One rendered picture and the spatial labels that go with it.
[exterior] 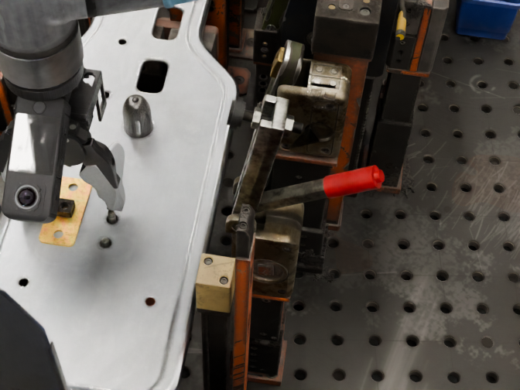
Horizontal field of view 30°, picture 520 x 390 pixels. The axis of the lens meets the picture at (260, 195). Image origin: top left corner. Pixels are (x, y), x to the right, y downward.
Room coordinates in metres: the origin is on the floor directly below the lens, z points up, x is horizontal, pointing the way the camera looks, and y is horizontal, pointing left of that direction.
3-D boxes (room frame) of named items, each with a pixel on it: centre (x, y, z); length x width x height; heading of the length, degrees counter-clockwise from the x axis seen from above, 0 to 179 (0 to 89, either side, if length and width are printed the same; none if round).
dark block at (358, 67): (0.76, -0.08, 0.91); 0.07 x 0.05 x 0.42; 84
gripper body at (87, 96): (0.58, 0.20, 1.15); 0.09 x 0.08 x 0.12; 174
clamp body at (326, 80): (0.70, -0.06, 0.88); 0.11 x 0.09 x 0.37; 84
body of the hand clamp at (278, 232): (0.53, -0.01, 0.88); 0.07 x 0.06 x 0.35; 84
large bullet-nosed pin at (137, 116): (0.67, 0.14, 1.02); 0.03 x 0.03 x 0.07
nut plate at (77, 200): (0.55, 0.20, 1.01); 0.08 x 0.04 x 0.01; 174
